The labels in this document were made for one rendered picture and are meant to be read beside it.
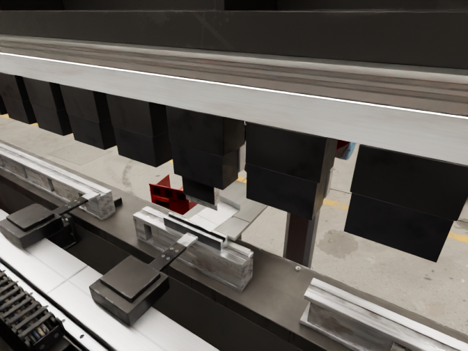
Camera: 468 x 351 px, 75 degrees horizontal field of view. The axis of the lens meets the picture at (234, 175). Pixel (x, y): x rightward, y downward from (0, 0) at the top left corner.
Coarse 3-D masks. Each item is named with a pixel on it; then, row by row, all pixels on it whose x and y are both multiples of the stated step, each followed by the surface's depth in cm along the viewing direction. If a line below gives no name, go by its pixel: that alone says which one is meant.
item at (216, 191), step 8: (184, 184) 77; (192, 184) 75; (200, 184) 74; (184, 192) 78; (192, 192) 77; (200, 192) 75; (208, 192) 73; (216, 192) 73; (192, 200) 79; (200, 200) 78; (208, 200) 75; (216, 200) 74; (216, 208) 76
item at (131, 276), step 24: (192, 240) 78; (120, 264) 66; (144, 264) 66; (168, 264) 71; (96, 288) 62; (120, 288) 60; (144, 288) 61; (168, 288) 66; (120, 312) 58; (144, 312) 61
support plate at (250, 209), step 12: (228, 192) 99; (240, 192) 99; (240, 204) 93; (252, 204) 93; (264, 204) 93; (192, 216) 88; (240, 216) 88; (252, 216) 88; (216, 228) 82; (228, 228) 82; (240, 228) 82
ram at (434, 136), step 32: (0, 64) 98; (32, 64) 88; (64, 64) 79; (128, 96) 71; (160, 96) 65; (192, 96) 60; (224, 96) 56; (256, 96) 53; (288, 96) 49; (288, 128) 52; (320, 128) 49; (352, 128) 46; (384, 128) 43; (416, 128) 41; (448, 128) 39; (448, 160) 41
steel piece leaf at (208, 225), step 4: (196, 216) 87; (200, 216) 87; (192, 220) 85; (196, 220) 85; (200, 220) 85; (204, 220) 85; (196, 224) 84; (200, 224) 84; (204, 224) 84; (208, 224) 84; (212, 224) 84; (216, 224) 84; (204, 228) 82; (208, 228) 82; (212, 228) 82
